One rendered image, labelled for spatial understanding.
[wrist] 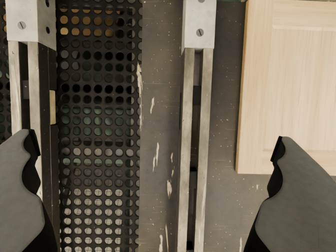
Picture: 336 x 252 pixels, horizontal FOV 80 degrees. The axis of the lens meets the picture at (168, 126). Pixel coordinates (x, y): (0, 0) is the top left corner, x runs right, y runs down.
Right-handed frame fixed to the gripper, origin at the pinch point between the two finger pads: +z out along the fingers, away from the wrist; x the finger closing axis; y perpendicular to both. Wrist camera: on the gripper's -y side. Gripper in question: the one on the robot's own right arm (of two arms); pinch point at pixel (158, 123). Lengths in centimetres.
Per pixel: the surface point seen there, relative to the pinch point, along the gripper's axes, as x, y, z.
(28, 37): -27.0, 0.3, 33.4
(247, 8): 18.9, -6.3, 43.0
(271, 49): 24.9, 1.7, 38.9
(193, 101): 6.6, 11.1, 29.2
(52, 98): -25.5, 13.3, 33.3
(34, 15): -25.6, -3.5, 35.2
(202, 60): 8.1, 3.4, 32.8
